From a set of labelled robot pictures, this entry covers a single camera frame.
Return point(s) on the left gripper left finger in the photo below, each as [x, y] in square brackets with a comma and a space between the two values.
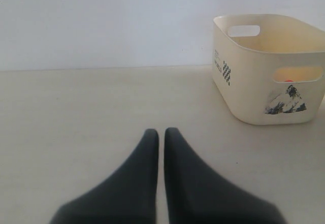
[127, 196]

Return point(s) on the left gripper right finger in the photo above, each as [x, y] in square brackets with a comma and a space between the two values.
[197, 194]

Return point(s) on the cream bin with sticker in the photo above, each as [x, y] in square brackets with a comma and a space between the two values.
[252, 57]

